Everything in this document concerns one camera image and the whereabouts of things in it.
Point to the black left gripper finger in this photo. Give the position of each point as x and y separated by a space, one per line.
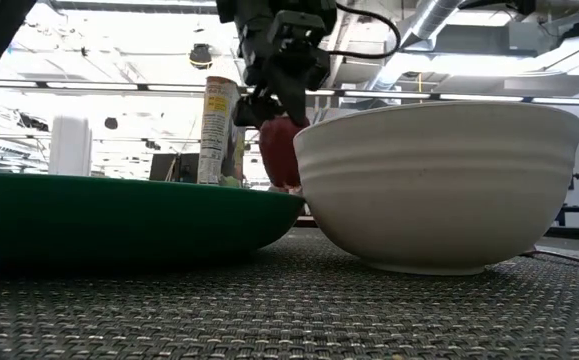
294 92
256 111

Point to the colourful panda cereal box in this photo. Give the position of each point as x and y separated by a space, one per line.
216 135

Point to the red apple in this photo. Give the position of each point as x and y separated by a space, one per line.
280 155

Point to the black yellow ceiling dome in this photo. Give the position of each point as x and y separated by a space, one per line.
200 56

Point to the black computer monitor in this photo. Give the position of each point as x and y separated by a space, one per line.
181 167

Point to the white ceramic bowl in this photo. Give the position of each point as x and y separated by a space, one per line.
439 190

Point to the green plate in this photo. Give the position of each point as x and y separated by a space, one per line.
119 220

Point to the white cylindrical column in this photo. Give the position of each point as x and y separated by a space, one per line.
69 147

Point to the grey woven placemat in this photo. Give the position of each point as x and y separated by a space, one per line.
289 310

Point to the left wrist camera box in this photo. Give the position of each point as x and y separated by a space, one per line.
299 30

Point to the silver ceiling duct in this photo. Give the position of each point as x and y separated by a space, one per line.
419 35

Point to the black ceiling ball camera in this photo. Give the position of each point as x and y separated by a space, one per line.
111 123

